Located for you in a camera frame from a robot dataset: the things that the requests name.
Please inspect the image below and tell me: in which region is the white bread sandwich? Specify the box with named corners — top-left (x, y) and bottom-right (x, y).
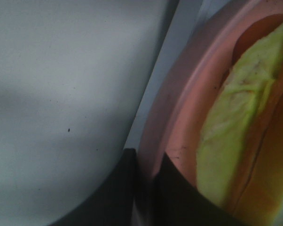
top-left (196, 15), bottom-right (283, 216)

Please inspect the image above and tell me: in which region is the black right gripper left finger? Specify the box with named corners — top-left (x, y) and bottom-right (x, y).
top-left (51, 148), bottom-right (136, 226)

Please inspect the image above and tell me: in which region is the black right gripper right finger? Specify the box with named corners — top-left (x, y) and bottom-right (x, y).
top-left (153, 154), bottom-right (243, 226)

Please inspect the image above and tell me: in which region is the pink round plate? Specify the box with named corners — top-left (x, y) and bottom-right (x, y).
top-left (134, 0), bottom-right (283, 226)

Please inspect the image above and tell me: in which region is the white microwave oven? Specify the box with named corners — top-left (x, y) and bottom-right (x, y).
top-left (0, 0), bottom-right (204, 226)

